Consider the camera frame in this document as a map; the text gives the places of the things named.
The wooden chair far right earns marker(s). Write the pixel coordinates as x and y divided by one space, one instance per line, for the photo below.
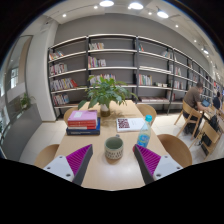
144 110

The clear plastic water bottle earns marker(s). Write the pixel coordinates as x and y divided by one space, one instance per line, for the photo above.
145 132

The stack of books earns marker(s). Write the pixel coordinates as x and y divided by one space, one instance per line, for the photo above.
83 122

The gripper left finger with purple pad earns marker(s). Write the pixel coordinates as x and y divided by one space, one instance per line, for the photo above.
73 166

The small plant by window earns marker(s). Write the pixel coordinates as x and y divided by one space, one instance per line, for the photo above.
25 101

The potted green plant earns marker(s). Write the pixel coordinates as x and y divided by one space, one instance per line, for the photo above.
103 92

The white booklet with QR code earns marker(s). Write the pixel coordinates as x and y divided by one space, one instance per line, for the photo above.
129 124

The wooden chair far left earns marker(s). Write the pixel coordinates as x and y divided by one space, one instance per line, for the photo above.
68 113

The seated man in brown shirt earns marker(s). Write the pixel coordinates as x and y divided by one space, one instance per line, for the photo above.
192 98

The large grey bookshelf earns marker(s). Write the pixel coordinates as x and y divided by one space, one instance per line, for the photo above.
154 72

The green ceramic mug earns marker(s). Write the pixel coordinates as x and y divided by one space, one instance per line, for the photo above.
114 148

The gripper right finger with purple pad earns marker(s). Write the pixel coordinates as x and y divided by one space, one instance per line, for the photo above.
153 166

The wooden chair with bag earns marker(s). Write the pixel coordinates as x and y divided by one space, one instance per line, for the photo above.
207 138

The wooden chair front left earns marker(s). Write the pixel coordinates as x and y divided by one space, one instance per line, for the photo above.
46 156

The wooden chair front right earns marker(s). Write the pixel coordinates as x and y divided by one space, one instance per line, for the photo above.
177 149

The wooden chair under man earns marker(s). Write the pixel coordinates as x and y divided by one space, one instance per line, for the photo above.
189 116

